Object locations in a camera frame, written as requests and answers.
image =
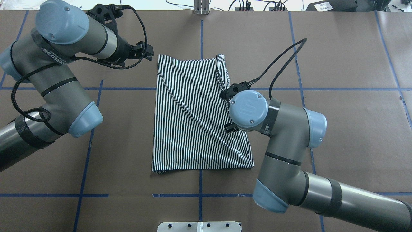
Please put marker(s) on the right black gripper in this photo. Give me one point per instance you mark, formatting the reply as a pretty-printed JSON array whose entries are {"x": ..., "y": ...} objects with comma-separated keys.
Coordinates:
[{"x": 229, "y": 128}]

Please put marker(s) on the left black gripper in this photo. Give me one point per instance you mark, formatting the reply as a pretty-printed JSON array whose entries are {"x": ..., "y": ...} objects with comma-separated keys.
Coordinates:
[{"x": 123, "y": 51}]

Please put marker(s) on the navy white striped polo shirt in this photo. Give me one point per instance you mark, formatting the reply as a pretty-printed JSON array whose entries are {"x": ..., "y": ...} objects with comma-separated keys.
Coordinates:
[{"x": 190, "y": 115}]

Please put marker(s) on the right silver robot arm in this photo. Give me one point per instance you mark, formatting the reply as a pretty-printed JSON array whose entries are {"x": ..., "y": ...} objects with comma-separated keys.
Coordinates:
[{"x": 282, "y": 182}]

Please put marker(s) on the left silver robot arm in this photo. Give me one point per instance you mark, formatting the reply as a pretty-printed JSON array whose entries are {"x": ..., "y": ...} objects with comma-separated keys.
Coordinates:
[{"x": 50, "y": 100}]

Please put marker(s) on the black box with label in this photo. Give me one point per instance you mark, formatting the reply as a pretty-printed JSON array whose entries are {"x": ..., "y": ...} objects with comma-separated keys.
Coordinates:
[{"x": 333, "y": 6}]

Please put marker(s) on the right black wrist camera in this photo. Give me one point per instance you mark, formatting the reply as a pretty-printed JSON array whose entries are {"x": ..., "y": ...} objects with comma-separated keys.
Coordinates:
[{"x": 234, "y": 89}]

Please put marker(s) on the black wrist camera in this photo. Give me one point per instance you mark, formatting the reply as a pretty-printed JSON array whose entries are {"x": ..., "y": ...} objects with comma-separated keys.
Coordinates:
[
  {"x": 107, "y": 15},
  {"x": 234, "y": 89}
]

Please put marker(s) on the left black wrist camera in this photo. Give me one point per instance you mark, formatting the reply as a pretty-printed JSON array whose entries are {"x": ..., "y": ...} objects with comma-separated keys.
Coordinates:
[{"x": 107, "y": 15}]

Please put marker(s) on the aluminium frame post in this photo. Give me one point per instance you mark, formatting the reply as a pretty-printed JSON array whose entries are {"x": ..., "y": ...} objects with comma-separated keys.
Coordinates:
[{"x": 201, "y": 7}]

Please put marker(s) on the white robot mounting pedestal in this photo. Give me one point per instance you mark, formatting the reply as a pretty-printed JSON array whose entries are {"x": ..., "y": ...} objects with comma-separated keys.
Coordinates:
[{"x": 208, "y": 226}]

